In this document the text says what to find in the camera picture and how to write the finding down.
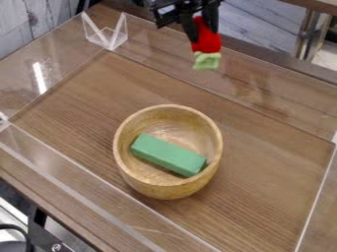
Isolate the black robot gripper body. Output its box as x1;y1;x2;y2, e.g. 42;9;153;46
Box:
149;0;223;28

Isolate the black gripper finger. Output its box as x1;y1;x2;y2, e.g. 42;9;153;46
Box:
179;9;199;43
202;1;219;33

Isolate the red plush strawberry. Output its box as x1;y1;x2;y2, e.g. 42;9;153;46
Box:
191;16;221;70

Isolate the wooden background furniture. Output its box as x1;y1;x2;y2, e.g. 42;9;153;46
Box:
282;0;337;62

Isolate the wooden bowl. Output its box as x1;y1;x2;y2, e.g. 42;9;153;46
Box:
114;104;223;200

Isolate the green rectangular block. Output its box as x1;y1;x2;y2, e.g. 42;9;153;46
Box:
130;133;207;177

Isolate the clear acrylic corner bracket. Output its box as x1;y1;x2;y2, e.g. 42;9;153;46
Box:
80;12;127;51

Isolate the black table leg frame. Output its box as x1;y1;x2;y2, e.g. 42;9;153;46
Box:
0;206;76;252

